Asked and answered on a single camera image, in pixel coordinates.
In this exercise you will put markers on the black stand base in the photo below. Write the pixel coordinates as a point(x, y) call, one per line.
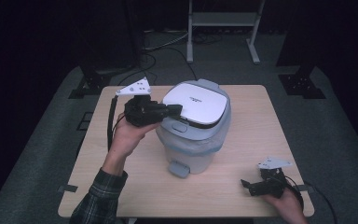
point(301, 85)
point(90, 85)

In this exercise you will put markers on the white metal stand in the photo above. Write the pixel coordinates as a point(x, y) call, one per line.
point(223, 19)

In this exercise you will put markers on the grey trash bin white lid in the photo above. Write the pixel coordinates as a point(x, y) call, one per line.
point(199, 105)

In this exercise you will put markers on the person's left hand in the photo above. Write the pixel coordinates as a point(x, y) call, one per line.
point(127, 140)

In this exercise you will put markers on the person's right hand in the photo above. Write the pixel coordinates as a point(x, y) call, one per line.
point(287, 207)

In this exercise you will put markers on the grey tape strip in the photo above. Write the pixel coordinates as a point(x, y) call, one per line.
point(306, 187)
point(67, 188)

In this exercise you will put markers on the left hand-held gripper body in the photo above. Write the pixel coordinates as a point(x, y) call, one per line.
point(141, 112)

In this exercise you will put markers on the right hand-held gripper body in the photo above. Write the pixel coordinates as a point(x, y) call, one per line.
point(268, 185)

